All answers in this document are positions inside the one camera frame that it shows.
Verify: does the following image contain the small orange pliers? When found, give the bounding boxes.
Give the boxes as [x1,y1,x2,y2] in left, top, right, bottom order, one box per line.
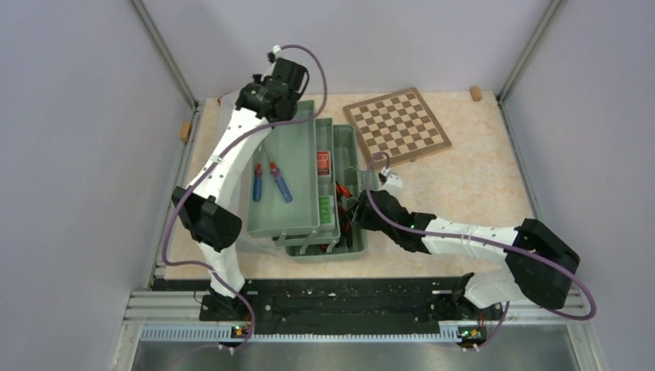
[335,206,353,248]

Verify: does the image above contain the orange handled pliers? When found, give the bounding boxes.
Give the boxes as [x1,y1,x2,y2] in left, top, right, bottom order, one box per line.
[335,182,353,206]

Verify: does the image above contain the green screw bit box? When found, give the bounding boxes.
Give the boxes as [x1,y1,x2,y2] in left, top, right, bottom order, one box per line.
[318,196,335,230]

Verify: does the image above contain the green plastic tool box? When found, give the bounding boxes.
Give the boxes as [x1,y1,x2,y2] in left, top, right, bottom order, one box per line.
[245,100,366,261]

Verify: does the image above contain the red tool card pack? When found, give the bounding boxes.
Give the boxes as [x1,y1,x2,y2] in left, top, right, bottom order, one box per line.
[316,151,331,177]

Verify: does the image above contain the blue handled screwdriver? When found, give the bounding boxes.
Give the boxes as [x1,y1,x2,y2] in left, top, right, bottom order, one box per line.
[252,145,263,203]
[262,145,293,203]

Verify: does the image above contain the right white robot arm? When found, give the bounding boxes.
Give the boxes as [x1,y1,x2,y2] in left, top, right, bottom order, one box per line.
[348,190,580,318]

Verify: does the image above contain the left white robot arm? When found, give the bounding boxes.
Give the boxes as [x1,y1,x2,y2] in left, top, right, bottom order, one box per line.
[172,58,308,320]

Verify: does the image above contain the wooden block at left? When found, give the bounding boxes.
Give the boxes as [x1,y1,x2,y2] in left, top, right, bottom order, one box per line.
[179,121,192,143]

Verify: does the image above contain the wooden chessboard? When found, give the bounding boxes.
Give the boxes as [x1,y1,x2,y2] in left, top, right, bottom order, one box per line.
[343,87,452,168]

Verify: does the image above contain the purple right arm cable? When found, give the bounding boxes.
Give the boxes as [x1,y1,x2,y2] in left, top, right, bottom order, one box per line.
[364,151,599,354]

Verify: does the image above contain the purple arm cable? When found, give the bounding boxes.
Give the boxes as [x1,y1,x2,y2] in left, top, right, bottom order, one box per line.
[364,151,599,354]
[161,43,329,354]

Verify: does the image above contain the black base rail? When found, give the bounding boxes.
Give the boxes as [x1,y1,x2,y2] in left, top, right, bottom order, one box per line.
[153,276,505,339]

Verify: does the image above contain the aluminium frame post left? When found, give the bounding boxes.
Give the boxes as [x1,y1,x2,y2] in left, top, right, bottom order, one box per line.
[127,0,199,111]

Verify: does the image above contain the aluminium frame post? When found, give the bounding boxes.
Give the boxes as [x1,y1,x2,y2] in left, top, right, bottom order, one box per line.
[127,0,199,111]
[496,0,567,107]

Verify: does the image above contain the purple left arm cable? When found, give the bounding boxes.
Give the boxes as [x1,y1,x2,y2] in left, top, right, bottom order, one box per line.
[161,43,329,354]

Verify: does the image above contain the aluminium frame post right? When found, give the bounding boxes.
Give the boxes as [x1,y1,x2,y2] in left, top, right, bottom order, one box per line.
[496,0,567,107]

